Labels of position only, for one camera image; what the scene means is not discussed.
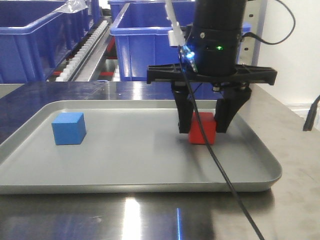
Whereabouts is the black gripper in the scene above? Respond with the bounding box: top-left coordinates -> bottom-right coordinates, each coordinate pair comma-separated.
147,23 -> 277,134

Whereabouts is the red cube block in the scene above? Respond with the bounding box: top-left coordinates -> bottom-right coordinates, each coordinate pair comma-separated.
188,112 -> 217,145

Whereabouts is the blue cube block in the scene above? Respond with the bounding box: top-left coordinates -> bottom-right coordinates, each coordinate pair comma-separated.
51,112 -> 87,145

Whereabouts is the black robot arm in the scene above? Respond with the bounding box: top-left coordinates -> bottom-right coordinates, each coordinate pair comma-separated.
147,0 -> 277,134

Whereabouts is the grey metal tray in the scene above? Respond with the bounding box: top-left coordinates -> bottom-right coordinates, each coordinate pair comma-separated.
0,100 -> 283,195

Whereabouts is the right blue plastic bin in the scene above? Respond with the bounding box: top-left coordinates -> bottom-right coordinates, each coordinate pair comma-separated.
109,2 -> 252,82

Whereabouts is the blue plastic bin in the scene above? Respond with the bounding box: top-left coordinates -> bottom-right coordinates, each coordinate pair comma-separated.
109,2 -> 252,82
0,0 -> 101,84
107,0 -> 196,24

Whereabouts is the rear blue plastic bin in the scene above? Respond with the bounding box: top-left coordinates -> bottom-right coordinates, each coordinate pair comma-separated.
107,0 -> 196,24

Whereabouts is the clear plastic sheet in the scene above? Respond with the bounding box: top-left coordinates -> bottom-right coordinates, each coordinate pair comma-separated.
54,0 -> 88,14

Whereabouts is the left blue plastic bin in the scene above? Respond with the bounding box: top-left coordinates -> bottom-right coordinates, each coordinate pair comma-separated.
0,0 -> 101,84

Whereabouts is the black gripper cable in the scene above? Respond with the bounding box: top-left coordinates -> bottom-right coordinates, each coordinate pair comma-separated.
178,0 -> 297,240

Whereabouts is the white connector cable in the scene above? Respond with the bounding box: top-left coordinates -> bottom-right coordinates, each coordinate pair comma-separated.
164,0 -> 187,47

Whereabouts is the steel shelf upright post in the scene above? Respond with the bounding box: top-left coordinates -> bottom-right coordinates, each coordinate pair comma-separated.
237,0 -> 268,66

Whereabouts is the black cable at right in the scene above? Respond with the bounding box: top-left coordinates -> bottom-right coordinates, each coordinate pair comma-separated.
302,94 -> 320,132

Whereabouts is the white roller conveyor rail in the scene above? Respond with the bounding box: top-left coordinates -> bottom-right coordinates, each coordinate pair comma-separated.
54,20 -> 109,82

